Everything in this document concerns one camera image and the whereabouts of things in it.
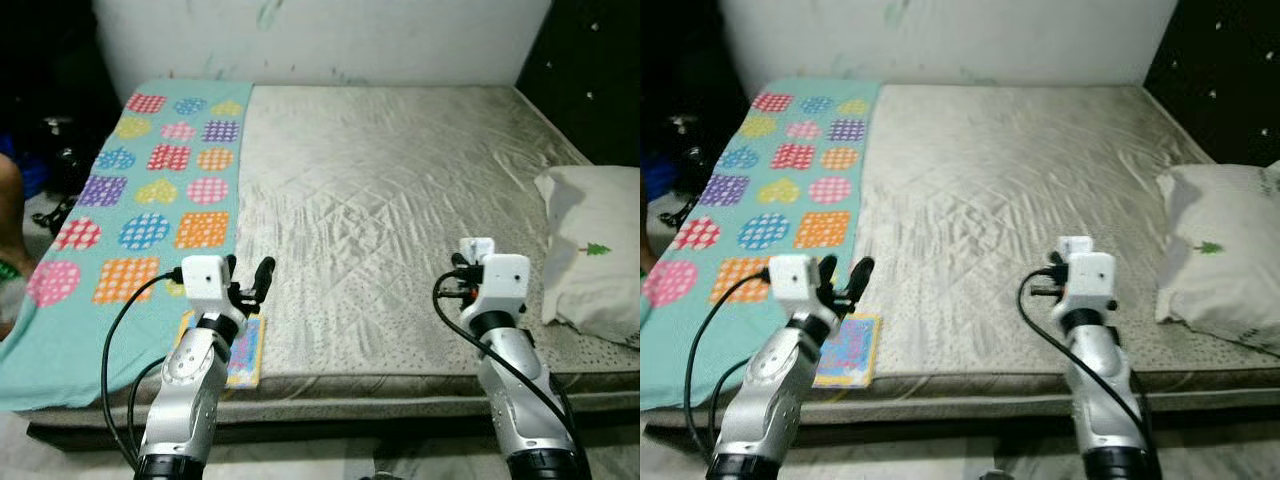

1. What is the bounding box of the colourful children's book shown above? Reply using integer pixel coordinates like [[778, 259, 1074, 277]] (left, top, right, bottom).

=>
[[811, 311, 885, 390], [174, 307, 270, 390]]

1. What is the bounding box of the white pillow with green tree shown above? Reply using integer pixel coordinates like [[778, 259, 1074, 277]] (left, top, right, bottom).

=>
[[532, 164, 641, 350], [1154, 159, 1280, 360]]

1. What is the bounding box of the teal blanket with colourful shapes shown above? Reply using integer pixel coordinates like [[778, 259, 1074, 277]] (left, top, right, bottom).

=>
[[0, 77, 257, 414], [640, 77, 884, 414]]

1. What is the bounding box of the white quilted mattress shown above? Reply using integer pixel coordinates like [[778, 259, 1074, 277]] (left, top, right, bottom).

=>
[[640, 83, 1280, 427], [20, 83, 641, 427]]

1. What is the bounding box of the black stand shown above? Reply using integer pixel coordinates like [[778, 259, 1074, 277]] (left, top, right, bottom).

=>
[[30, 114, 87, 237], [664, 114, 703, 227]]

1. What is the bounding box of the blue bag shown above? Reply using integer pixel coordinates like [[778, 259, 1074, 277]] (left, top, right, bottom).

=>
[[642, 148, 683, 203], [0, 133, 53, 198]]

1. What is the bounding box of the person's bare leg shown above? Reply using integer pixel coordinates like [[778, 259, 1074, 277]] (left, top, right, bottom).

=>
[[0, 150, 31, 341]]

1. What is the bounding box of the black tufted headboard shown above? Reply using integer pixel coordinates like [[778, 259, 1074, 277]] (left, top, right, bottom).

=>
[[514, 0, 641, 170], [1142, 0, 1280, 170]]

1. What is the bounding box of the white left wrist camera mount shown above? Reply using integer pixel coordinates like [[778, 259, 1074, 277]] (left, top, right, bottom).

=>
[[767, 253, 827, 320], [179, 254, 237, 320]]

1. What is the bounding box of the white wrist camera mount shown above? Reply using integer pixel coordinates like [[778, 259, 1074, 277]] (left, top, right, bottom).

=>
[[767, 253, 827, 320], [179, 254, 237, 320], [1054, 234, 1117, 314], [457, 236, 532, 320]]

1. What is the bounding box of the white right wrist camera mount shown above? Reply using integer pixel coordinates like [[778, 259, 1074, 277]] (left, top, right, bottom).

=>
[[457, 236, 532, 320], [1054, 234, 1117, 314]]

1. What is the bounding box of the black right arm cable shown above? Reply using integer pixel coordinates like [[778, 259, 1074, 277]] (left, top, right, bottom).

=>
[[431, 268, 592, 473], [1017, 266, 1152, 453]]

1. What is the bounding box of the dark bed frame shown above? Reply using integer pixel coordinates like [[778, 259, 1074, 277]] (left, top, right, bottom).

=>
[[25, 398, 641, 457], [645, 398, 1280, 457]]

